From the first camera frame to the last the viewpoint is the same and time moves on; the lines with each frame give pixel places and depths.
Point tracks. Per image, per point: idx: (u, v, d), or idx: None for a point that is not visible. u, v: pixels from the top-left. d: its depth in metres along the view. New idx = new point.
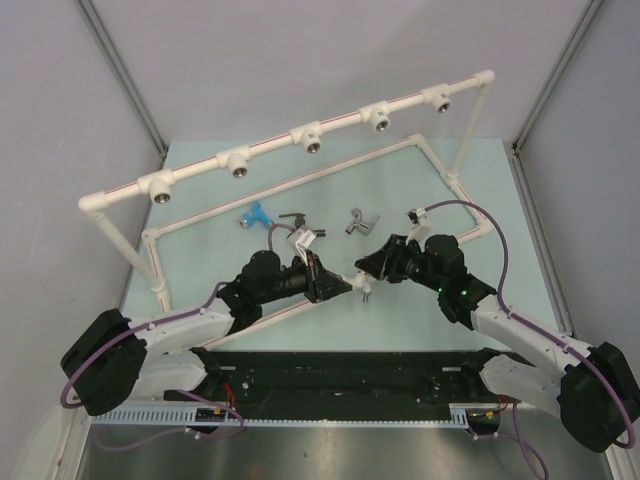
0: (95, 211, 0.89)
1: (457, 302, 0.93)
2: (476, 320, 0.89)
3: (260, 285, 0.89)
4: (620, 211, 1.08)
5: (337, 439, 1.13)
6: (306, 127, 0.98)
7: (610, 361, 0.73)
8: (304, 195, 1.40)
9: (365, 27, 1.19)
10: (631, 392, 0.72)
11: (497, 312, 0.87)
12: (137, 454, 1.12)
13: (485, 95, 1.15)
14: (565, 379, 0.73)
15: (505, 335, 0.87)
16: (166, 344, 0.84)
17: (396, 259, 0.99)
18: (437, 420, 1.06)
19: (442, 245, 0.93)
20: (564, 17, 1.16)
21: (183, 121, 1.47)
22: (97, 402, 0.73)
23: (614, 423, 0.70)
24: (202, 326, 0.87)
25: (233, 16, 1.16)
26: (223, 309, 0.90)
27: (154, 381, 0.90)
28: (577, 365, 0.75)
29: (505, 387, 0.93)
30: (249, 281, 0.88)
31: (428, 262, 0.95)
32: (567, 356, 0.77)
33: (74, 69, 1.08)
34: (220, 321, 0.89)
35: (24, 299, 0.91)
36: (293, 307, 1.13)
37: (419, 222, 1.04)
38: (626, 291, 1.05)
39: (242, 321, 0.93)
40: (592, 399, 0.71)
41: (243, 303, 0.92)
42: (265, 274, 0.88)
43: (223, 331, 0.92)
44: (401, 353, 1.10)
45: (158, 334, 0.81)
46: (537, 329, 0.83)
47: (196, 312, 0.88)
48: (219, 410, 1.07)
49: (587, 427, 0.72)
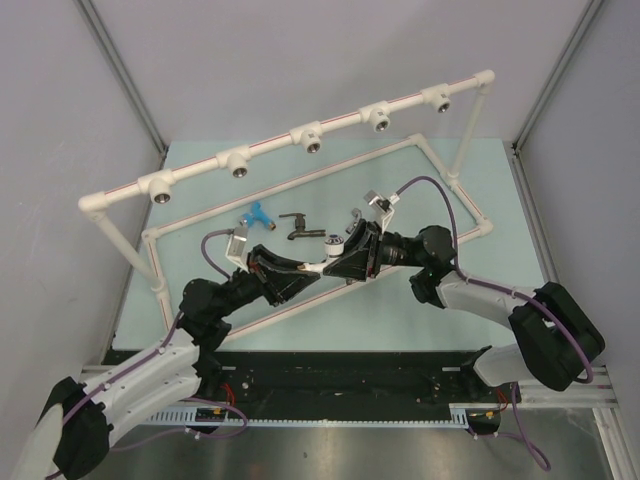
0: (95, 211, 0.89)
1: (428, 283, 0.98)
2: (443, 295, 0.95)
3: (205, 314, 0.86)
4: (620, 211, 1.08)
5: (337, 438, 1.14)
6: (306, 127, 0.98)
7: (554, 297, 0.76)
8: (305, 195, 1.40)
9: (364, 26, 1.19)
10: (583, 327, 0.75)
11: (458, 283, 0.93)
12: (139, 453, 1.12)
13: (485, 95, 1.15)
14: (514, 318, 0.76)
15: (470, 302, 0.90)
16: (130, 397, 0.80)
17: (377, 254, 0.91)
18: (436, 419, 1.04)
19: (440, 242, 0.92)
20: (564, 17, 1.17)
21: (183, 121, 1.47)
22: (77, 466, 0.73)
23: (568, 360, 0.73)
24: (166, 365, 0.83)
25: (233, 17, 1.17)
26: (187, 338, 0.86)
27: (141, 412, 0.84)
28: (524, 304, 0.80)
29: (498, 372, 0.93)
30: (193, 316, 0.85)
31: (419, 253, 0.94)
32: (514, 299, 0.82)
33: (75, 69, 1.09)
34: (183, 355, 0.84)
35: (25, 298, 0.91)
36: (292, 307, 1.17)
37: (390, 211, 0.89)
38: (625, 291, 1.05)
39: (210, 344, 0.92)
40: (541, 336, 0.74)
41: (203, 329, 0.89)
42: (201, 306, 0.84)
43: (193, 357, 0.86)
44: (401, 354, 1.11)
45: (117, 391, 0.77)
46: (491, 285, 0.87)
47: (156, 354, 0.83)
48: (219, 410, 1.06)
49: (543, 368, 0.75)
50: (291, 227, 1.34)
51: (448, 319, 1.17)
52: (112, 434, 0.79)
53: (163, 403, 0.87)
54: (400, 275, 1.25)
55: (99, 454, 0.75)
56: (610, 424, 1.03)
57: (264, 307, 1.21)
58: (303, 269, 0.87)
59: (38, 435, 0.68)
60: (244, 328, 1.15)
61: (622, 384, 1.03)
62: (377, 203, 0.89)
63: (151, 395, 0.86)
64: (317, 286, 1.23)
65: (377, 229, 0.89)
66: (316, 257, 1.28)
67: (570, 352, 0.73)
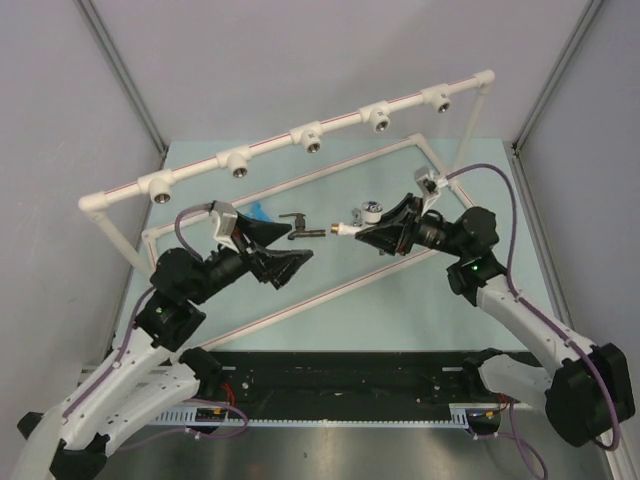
0: (95, 211, 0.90)
1: (466, 274, 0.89)
2: (481, 298, 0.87)
3: (178, 290, 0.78)
4: (620, 211, 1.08)
5: (336, 439, 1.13)
6: (306, 127, 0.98)
7: (611, 362, 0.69)
8: (305, 195, 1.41)
9: (364, 26, 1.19)
10: (623, 395, 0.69)
11: (504, 294, 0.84)
12: (139, 453, 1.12)
13: (485, 96, 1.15)
14: (561, 371, 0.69)
15: (509, 318, 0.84)
16: (96, 422, 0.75)
17: (411, 230, 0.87)
18: (436, 419, 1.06)
19: (480, 223, 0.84)
20: (564, 17, 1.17)
21: (184, 121, 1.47)
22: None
23: (595, 422, 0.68)
24: (127, 378, 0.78)
25: (233, 16, 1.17)
26: (144, 342, 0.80)
27: (136, 421, 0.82)
28: (576, 359, 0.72)
29: (501, 385, 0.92)
30: (164, 292, 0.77)
31: (457, 236, 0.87)
32: (567, 349, 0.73)
33: (75, 68, 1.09)
34: (144, 362, 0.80)
35: (25, 299, 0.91)
36: (291, 308, 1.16)
37: (435, 193, 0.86)
38: (625, 291, 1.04)
39: (178, 333, 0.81)
40: (582, 395, 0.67)
41: (171, 318, 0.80)
42: (175, 279, 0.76)
43: (163, 355, 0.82)
44: (401, 354, 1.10)
45: (76, 422, 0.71)
46: (544, 319, 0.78)
47: (112, 370, 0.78)
48: (219, 410, 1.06)
49: (567, 418, 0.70)
50: (291, 227, 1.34)
51: (448, 320, 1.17)
52: (109, 445, 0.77)
53: (159, 408, 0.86)
54: (400, 276, 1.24)
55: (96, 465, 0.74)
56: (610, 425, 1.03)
57: (263, 307, 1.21)
58: (336, 231, 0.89)
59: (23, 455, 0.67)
60: (244, 327, 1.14)
61: None
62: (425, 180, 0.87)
63: (145, 403, 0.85)
64: (317, 286, 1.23)
65: (415, 204, 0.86)
66: (316, 257, 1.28)
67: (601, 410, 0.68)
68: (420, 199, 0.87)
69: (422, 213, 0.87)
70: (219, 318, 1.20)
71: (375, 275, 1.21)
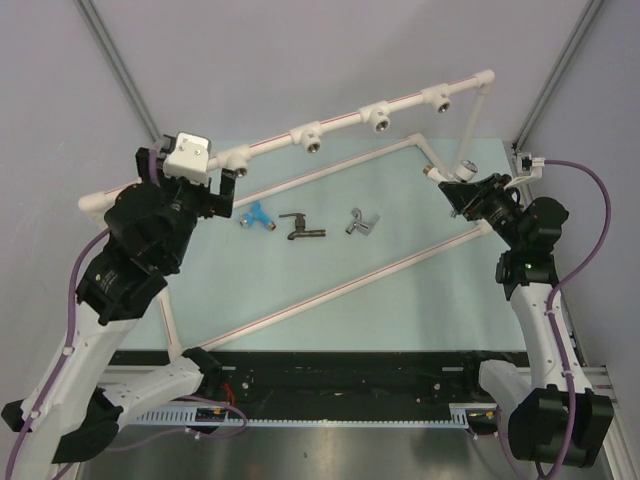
0: (94, 211, 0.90)
1: (515, 264, 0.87)
2: (515, 292, 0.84)
3: (141, 234, 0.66)
4: (617, 211, 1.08)
5: (336, 439, 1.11)
6: (306, 127, 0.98)
7: (593, 412, 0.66)
8: (304, 195, 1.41)
9: (364, 26, 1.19)
10: (588, 444, 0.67)
11: (537, 302, 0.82)
12: (137, 454, 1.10)
13: (485, 95, 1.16)
14: (544, 392, 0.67)
15: (526, 321, 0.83)
16: (73, 409, 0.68)
17: (486, 200, 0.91)
18: (436, 419, 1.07)
19: (548, 213, 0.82)
20: (563, 18, 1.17)
21: (183, 120, 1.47)
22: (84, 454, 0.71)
23: (543, 451, 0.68)
24: (87, 360, 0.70)
25: (233, 17, 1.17)
26: (92, 317, 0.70)
27: (145, 401, 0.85)
28: (563, 390, 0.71)
29: (491, 384, 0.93)
30: (120, 239, 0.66)
31: (521, 222, 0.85)
32: (561, 378, 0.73)
33: (75, 68, 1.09)
34: (100, 340, 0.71)
35: (25, 299, 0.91)
36: (292, 308, 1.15)
37: (528, 173, 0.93)
38: (625, 291, 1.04)
39: (130, 298, 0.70)
40: (548, 423, 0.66)
41: (113, 282, 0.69)
42: (139, 217, 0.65)
43: (119, 326, 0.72)
44: (401, 354, 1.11)
45: (51, 418, 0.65)
46: (560, 342, 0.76)
47: (66, 358, 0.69)
48: (219, 410, 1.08)
49: (520, 434, 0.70)
50: (291, 227, 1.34)
51: (449, 320, 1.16)
52: (121, 418, 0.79)
53: (165, 397, 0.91)
54: (399, 275, 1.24)
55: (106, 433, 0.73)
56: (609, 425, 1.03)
57: (263, 307, 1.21)
58: (427, 172, 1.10)
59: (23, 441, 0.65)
60: (244, 327, 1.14)
61: (622, 384, 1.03)
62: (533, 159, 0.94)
63: (154, 388, 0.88)
64: (316, 286, 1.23)
65: (502, 179, 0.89)
66: (316, 258, 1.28)
67: (555, 443, 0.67)
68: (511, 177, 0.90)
69: (504, 189, 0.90)
70: (219, 318, 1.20)
71: (374, 275, 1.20)
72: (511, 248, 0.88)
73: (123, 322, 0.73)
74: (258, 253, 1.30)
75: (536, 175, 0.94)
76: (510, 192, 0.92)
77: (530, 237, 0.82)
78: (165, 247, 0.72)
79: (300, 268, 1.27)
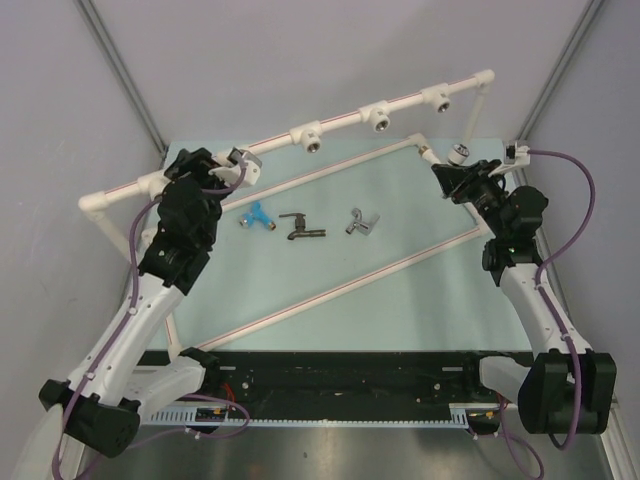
0: (95, 211, 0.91)
1: (500, 250, 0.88)
2: (505, 275, 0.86)
3: (189, 219, 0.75)
4: (617, 211, 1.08)
5: (337, 438, 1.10)
6: (306, 127, 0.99)
7: (599, 370, 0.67)
8: (306, 195, 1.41)
9: (364, 26, 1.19)
10: (597, 407, 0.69)
11: (526, 279, 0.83)
12: (137, 454, 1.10)
13: (486, 94, 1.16)
14: (544, 356, 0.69)
15: (522, 303, 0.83)
16: (126, 370, 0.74)
17: (472, 186, 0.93)
18: (436, 419, 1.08)
19: (530, 201, 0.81)
20: (562, 17, 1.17)
21: (184, 120, 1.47)
22: (114, 448, 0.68)
23: (558, 418, 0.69)
24: (146, 320, 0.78)
25: (233, 17, 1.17)
26: (154, 284, 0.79)
27: (157, 397, 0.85)
28: (564, 353, 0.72)
29: (493, 377, 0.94)
30: (171, 222, 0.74)
31: (504, 210, 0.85)
32: (561, 342, 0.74)
33: (76, 68, 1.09)
34: (159, 304, 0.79)
35: (26, 299, 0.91)
36: (291, 308, 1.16)
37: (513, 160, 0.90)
38: (626, 290, 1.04)
39: (189, 272, 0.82)
40: (554, 387, 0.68)
41: (176, 256, 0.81)
42: (186, 203, 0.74)
43: (178, 295, 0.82)
44: (400, 354, 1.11)
45: (104, 374, 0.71)
46: (554, 309, 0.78)
47: (129, 316, 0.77)
48: (219, 410, 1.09)
49: (530, 406, 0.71)
50: (291, 227, 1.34)
51: (450, 320, 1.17)
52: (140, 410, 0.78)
53: (174, 393, 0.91)
54: (399, 275, 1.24)
55: (131, 426, 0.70)
56: (610, 425, 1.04)
57: (263, 307, 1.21)
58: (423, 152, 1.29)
59: (38, 434, 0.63)
60: (246, 327, 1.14)
61: (625, 383, 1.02)
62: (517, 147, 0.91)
63: (162, 382, 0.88)
64: (316, 286, 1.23)
65: (488, 166, 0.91)
66: (314, 257, 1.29)
67: (567, 411, 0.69)
68: (498, 164, 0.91)
69: (491, 175, 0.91)
70: (219, 318, 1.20)
71: (375, 275, 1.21)
72: (495, 234, 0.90)
73: (178, 292, 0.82)
74: (259, 252, 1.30)
75: (523, 162, 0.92)
76: (497, 179, 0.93)
77: (513, 226, 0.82)
78: (205, 227, 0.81)
79: (299, 268, 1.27)
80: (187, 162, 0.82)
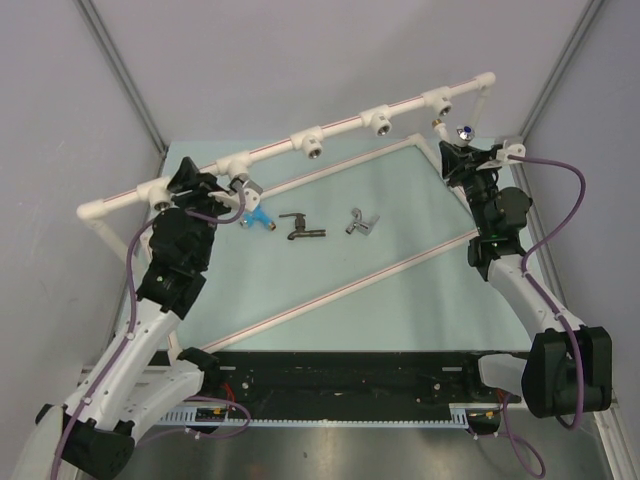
0: (94, 219, 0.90)
1: (485, 246, 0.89)
2: (493, 268, 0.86)
3: (180, 250, 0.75)
4: (618, 211, 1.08)
5: (336, 439, 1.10)
6: (307, 132, 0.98)
7: (593, 342, 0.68)
8: (308, 196, 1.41)
9: (364, 27, 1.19)
10: (599, 382, 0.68)
11: (514, 269, 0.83)
12: (137, 454, 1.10)
13: (486, 97, 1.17)
14: (540, 335, 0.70)
15: (516, 294, 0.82)
16: (122, 397, 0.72)
17: (462, 175, 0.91)
18: (436, 419, 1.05)
19: (514, 203, 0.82)
20: (562, 18, 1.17)
21: (184, 120, 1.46)
22: (107, 472, 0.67)
23: (562, 397, 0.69)
24: (144, 346, 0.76)
25: (233, 17, 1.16)
26: (153, 308, 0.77)
27: (154, 409, 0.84)
28: (560, 331, 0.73)
29: (492, 373, 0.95)
30: (162, 254, 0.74)
31: (488, 206, 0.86)
32: (556, 321, 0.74)
33: (74, 68, 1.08)
34: (158, 329, 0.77)
35: (25, 299, 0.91)
36: (302, 307, 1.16)
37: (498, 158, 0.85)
38: (627, 291, 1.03)
39: (186, 298, 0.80)
40: (554, 365, 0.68)
41: (174, 281, 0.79)
42: (178, 236, 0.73)
43: (174, 321, 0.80)
44: (398, 354, 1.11)
45: (102, 400, 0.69)
46: (543, 290, 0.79)
47: (127, 342, 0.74)
48: (219, 410, 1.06)
49: (533, 390, 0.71)
50: (291, 227, 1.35)
51: (450, 319, 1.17)
52: (135, 432, 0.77)
53: (172, 402, 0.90)
54: (398, 275, 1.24)
55: (127, 447, 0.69)
56: (610, 425, 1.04)
57: (264, 308, 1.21)
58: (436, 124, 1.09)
59: (38, 434, 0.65)
60: (248, 328, 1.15)
61: (625, 384, 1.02)
62: (503, 144, 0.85)
63: (160, 394, 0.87)
64: (315, 287, 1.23)
65: (478, 158, 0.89)
66: (314, 257, 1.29)
67: (570, 390, 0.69)
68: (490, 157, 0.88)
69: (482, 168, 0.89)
70: (219, 320, 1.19)
71: (376, 275, 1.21)
72: (479, 228, 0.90)
73: (175, 317, 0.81)
74: (259, 253, 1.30)
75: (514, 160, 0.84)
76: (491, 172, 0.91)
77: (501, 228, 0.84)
78: (197, 254, 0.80)
79: (299, 268, 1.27)
80: (188, 183, 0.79)
